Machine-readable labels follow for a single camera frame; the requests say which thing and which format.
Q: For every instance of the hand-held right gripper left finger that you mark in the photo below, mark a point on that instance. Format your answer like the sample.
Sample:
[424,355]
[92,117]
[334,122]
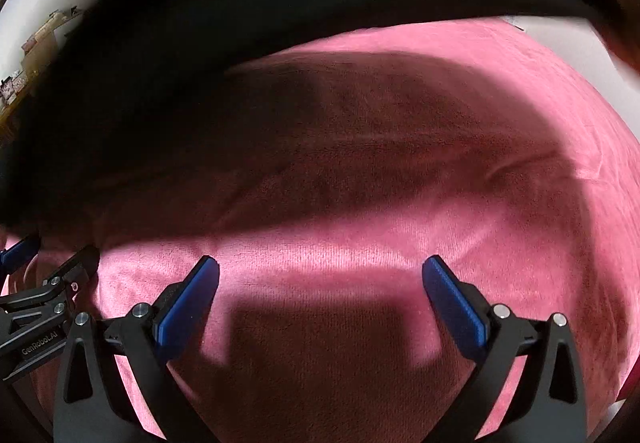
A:
[187,303]

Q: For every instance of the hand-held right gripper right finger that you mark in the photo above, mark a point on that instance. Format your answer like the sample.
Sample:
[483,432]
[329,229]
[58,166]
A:
[455,308]

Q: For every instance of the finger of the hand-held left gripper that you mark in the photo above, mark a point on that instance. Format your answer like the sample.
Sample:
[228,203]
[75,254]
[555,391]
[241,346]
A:
[80,268]
[17,253]

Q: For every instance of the wooden desk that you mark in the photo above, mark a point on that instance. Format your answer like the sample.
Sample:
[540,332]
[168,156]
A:
[35,53]

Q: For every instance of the pink plush bed blanket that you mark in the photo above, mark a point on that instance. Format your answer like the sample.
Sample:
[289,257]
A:
[325,248]

